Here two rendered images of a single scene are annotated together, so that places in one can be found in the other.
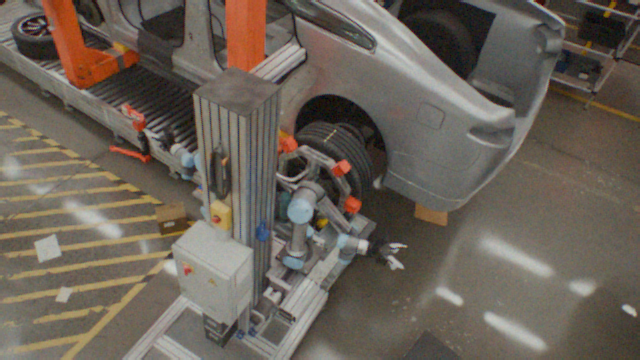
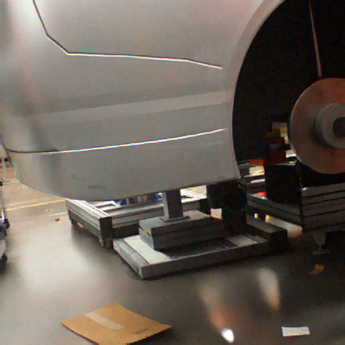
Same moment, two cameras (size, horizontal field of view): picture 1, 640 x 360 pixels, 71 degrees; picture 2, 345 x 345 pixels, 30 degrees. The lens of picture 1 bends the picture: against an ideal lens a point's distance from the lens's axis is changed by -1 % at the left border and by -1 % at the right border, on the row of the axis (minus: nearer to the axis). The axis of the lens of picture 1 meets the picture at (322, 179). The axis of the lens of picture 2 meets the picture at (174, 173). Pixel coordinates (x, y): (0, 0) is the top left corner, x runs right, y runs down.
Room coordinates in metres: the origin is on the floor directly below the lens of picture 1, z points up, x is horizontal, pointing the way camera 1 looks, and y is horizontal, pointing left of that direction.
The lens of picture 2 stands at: (5.33, -2.68, 1.03)
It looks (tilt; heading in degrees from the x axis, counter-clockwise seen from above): 7 degrees down; 138
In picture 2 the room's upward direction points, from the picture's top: 7 degrees counter-clockwise
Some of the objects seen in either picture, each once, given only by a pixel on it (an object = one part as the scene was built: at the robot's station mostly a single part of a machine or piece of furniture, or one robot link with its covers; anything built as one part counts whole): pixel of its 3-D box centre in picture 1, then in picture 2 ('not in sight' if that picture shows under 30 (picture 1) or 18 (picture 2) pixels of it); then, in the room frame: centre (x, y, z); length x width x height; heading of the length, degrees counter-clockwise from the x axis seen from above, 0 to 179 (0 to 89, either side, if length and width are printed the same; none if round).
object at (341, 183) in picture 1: (312, 183); not in sight; (2.14, 0.07, 0.85); 0.54 x 0.07 x 0.54; 64
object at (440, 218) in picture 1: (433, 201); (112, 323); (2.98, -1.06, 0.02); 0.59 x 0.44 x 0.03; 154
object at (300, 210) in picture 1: (298, 231); not in sight; (1.45, 0.08, 1.19); 0.15 x 0.12 x 0.55; 172
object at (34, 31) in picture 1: (49, 35); not in sight; (4.11, 3.16, 0.39); 0.66 x 0.66 x 0.24
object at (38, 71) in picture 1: (60, 54); not in sight; (4.06, 3.08, 0.20); 1.00 x 0.86 x 0.39; 64
